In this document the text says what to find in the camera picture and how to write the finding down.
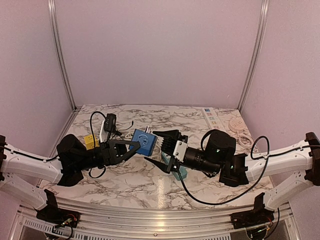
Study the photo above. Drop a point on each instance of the blue cube socket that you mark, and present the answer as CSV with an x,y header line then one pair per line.
x,y
146,139

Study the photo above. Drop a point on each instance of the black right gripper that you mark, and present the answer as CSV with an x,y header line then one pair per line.
x,y
175,136

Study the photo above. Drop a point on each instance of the left aluminium frame post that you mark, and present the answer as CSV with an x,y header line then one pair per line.
x,y
59,53

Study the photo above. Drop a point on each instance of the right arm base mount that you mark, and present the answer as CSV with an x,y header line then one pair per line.
x,y
256,216

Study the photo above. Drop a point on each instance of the right aluminium frame post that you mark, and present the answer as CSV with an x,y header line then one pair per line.
x,y
261,29

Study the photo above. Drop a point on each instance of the yellow cube socket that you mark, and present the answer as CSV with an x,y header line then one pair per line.
x,y
90,142

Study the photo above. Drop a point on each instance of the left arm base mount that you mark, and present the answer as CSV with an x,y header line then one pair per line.
x,y
53,214

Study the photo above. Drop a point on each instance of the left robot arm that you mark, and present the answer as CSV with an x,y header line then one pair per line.
x,y
63,170

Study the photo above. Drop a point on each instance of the front aluminium rail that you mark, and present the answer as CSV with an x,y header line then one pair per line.
x,y
120,223

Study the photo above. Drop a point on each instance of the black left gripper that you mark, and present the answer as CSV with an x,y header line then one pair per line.
x,y
110,152

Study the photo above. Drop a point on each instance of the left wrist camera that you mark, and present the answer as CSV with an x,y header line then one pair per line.
x,y
108,126

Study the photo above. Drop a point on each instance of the black power adapter with cable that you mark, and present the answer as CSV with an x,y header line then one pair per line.
x,y
119,132

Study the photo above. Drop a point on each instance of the pink round power strip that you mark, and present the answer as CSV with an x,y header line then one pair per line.
x,y
238,126

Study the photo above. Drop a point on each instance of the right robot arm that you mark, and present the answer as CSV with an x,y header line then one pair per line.
x,y
218,157

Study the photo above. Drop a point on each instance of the long white power strip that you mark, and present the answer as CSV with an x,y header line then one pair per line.
x,y
212,119

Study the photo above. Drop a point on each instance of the aluminium frame post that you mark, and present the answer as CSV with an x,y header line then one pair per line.
x,y
59,53
261,29

